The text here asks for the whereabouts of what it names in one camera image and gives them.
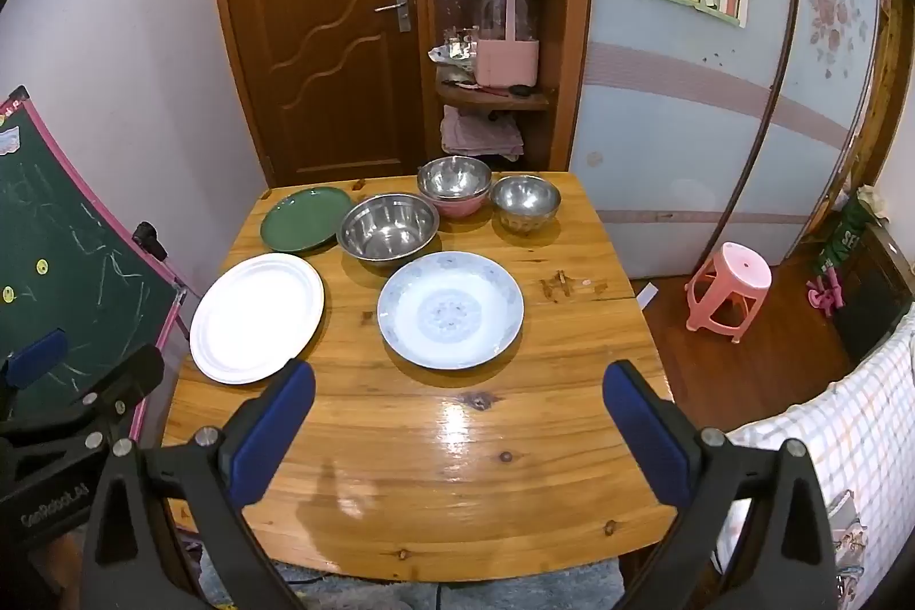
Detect green plate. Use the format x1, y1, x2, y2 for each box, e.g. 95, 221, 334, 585
260, 186, 356, 254

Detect small steel bowl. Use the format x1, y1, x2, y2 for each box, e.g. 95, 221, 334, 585
490, 174, 563, 236

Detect brown wooden door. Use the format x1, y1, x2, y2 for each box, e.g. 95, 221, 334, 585
207, 0, 430, 189

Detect green bag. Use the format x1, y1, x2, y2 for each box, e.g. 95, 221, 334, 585
818, 199, 869, 275

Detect black chalkboard knob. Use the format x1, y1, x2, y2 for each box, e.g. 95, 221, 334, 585
130, 220, 169, 262

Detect white plate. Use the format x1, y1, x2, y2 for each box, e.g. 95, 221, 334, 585
189, 253, 326, 385

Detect dark wooden cabinet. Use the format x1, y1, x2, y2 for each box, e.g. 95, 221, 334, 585
829, 220, 915, 364

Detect pink plastic stool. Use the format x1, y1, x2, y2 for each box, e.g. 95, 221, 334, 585
685, 242, 774, 344

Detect large steel bowl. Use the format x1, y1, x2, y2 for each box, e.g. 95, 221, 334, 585
337, 193, 440, 263

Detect medium steel bowl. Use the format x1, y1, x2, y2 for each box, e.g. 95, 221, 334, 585
416, 157, 494, 201

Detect folded pink towels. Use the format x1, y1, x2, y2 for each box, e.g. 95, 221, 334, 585
439, 105, 525, 162

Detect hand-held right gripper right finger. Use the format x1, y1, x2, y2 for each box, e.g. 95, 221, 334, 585
602, 360, 841, 610

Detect silver door handle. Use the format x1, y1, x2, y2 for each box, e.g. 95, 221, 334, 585
375, 0, 413, 34

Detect pink toy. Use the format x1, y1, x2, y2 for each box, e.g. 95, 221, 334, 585
806, 267, 845, 318

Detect green chalkboard with pink frame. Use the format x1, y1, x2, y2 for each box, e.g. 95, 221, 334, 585
0, 85, 201, 461

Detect pale blue sliding wardrobe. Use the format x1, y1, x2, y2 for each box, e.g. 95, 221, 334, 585
572, 0, 894, 281

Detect pink basket with clear lid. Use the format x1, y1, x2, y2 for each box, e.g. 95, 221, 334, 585
475, 0, 539, 90

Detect crinkled snack bags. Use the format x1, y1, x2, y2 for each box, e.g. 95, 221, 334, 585
429, 44, 476, 77

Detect checked blanket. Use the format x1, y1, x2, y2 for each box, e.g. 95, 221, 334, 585
715, 302, 915, 610

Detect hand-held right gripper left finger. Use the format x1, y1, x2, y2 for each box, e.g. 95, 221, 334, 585
78, 358, 317, 610

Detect pink bowl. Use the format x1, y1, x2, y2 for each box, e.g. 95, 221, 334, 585
421, 188, 493, 218

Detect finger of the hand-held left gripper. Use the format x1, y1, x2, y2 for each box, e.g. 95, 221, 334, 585
14, 344, 167, 475
0, 328, 70, 421

